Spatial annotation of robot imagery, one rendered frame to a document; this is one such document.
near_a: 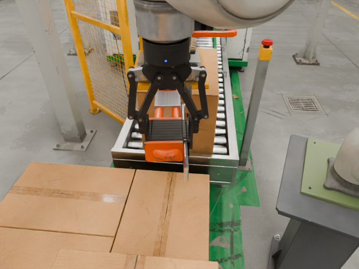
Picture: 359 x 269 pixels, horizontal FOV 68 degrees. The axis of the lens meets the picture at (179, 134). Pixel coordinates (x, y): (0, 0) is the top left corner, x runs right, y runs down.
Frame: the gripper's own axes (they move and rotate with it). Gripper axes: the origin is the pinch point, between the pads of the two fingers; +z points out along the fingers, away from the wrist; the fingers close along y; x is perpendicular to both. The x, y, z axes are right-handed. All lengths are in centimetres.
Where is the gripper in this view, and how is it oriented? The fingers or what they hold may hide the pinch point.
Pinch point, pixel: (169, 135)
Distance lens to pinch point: 54.4
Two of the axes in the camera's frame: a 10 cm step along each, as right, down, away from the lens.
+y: -10.0, 0.1, -0.1
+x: 0.1, 6.3, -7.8
